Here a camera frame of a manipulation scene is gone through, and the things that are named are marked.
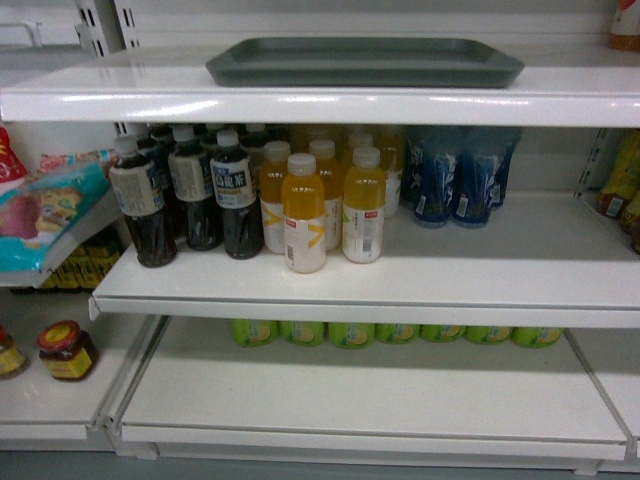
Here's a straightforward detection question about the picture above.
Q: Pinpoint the grey plastic serving tray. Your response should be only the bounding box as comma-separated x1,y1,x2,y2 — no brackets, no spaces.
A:
206,37,525,89

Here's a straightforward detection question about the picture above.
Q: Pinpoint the orange juice bottle front left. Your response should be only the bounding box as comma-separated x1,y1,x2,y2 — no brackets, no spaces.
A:
281,153,326,274

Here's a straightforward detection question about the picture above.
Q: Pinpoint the orange juice bottle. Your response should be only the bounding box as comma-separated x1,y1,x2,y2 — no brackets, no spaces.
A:
259,141,291,255
342,147,386,264
281,153,326,274
309,139,344,251

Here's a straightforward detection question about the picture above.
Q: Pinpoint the orange juice bottle front right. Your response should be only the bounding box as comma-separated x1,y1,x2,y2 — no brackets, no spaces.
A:
342,147,386,264

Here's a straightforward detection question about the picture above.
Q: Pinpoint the orange juice bottle back middle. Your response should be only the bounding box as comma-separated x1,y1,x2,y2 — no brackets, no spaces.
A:
309,139,344,251

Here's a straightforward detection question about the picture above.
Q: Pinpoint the orange juice bottle back left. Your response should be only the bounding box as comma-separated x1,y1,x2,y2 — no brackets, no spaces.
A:
259,141,291,255

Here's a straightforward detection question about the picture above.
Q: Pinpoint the dark tea bottle right labelled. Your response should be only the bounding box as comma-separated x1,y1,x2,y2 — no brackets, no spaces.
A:
210,129,263,260

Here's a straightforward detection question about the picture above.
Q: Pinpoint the blue drink bottle left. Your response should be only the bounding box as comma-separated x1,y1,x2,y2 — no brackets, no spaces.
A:
413,126,464,228

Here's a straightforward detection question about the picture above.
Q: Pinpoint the dark tea bottle middle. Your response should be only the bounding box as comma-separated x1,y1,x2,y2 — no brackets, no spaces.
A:
168,124,223,251

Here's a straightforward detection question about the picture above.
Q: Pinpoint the white middle shelf board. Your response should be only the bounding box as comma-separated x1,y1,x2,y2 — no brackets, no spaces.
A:
89,191,639,328

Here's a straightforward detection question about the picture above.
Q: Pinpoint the red lid sauce jar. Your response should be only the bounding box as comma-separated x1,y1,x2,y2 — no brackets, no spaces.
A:
37,320,100,381

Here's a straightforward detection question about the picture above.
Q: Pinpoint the teal snack bag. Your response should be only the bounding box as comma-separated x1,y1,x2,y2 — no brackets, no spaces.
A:
1,149,120,287

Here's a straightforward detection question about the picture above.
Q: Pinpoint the white slotted shelf upright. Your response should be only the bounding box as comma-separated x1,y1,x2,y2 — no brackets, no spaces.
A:
74,0,140,58

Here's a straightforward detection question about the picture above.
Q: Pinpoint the white top shelf board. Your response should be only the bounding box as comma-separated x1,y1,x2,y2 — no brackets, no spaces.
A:
1,44,639,128

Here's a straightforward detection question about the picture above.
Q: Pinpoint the orange drink bottle top shelf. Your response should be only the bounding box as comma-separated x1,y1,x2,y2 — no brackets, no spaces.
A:
607,0,639,52

